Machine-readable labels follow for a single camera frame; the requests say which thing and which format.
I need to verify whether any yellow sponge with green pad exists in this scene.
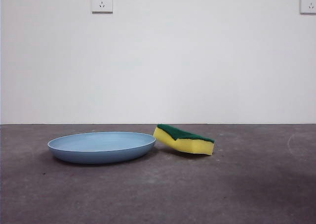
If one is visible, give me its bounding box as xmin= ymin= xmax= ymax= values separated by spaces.
xmin=153 ymin=124 xmax=216 ymax=157

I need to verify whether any blue round plate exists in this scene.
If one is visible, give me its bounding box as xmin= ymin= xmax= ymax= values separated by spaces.
xmin=47 ymin=132 xmax=157 ymax=165

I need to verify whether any white wall socket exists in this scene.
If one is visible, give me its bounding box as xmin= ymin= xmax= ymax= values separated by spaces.
xmin=90 ymin=0 xmax=114 ymax=14
xmin=300 ymin=0 xmax=316 ymax=15

